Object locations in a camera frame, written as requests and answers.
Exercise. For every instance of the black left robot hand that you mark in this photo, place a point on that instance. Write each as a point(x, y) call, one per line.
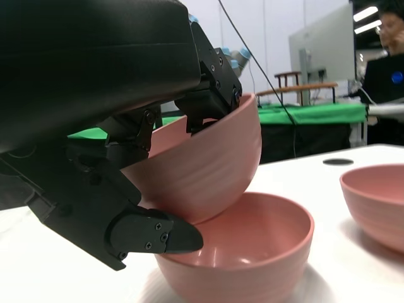
point(79, 79)

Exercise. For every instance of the pink plastic bowl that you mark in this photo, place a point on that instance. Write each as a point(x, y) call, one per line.
point(375, 202)
point(252, 246)
point(202, 170)

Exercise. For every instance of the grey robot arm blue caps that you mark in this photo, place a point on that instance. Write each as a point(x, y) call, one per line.
point(241, 61)

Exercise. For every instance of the wooden chair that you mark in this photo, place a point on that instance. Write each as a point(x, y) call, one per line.
point(287, 75)

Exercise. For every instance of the grey computer monitor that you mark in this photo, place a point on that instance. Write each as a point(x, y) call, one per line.
point(325, 47)

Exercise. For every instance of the black round table grommet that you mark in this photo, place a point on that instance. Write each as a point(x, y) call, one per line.
point(337, 161)

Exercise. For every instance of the ceiling light strip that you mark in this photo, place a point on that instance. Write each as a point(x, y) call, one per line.
point(368, 26)
point(365, 13)

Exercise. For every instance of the person in dark clothes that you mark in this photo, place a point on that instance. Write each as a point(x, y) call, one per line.
point(382, 82)

